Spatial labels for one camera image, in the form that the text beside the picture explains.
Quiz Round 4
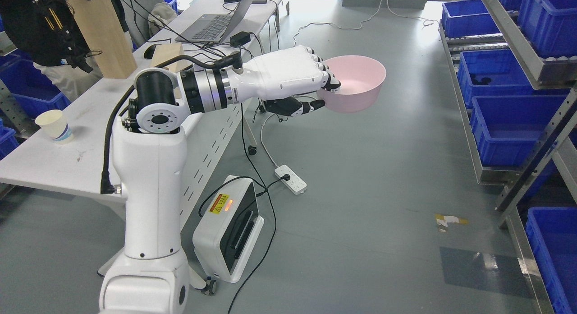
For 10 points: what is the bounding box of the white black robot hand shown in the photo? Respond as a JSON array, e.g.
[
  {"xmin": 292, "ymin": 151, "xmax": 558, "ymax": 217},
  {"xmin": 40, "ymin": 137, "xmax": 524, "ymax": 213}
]
[{"xmin": 224, "ymin": 45, "xmax": 341, "ymax": 117}]

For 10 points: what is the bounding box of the pink ikea bowl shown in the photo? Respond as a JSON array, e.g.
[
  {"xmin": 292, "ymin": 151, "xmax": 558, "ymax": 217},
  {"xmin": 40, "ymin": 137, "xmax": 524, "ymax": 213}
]
[{"xmin": 316, "ymin": 55, "xmax": 387, "ymax": 113}]

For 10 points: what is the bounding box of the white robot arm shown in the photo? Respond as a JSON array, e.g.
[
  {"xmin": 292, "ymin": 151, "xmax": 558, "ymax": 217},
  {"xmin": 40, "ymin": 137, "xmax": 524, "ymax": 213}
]
[{"xmin": 99, "ymin": 51, "xmax": 243, "ymax": 314}]

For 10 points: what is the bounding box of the grey laptop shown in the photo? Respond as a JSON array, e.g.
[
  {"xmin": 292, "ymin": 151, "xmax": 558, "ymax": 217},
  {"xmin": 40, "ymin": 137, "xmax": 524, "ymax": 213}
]
[{"xmin": 175, "ymin": 0, "xmax": 253, "ymax": 43}]

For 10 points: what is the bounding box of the white power strip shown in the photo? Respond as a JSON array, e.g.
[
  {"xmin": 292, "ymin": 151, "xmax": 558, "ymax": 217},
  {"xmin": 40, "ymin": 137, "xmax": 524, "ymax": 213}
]
[{"xmin": 274, "ymin": 165, "xmax": 308, "ymax": 195}]

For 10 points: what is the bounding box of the white power station box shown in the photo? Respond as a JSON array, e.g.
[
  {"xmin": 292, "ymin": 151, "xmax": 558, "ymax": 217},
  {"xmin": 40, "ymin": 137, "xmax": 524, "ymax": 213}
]
[{"xmin": 193, "ymin": 175, "xmax": 264, "ymax": 283}]

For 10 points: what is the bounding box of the wooden block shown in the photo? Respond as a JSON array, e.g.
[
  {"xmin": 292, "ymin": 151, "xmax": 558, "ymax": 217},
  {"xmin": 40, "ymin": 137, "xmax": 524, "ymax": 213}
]
[{"xmin": 66, "ymin": 0, "xmax": 137, "ymax": 79}]

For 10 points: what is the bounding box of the white paper cup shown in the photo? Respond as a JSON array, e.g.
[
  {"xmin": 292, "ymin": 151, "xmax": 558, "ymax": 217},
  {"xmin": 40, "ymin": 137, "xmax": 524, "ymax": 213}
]
[{"xmin": 34, "ymin": 109, "xmax": 74, "ymax": 145}]

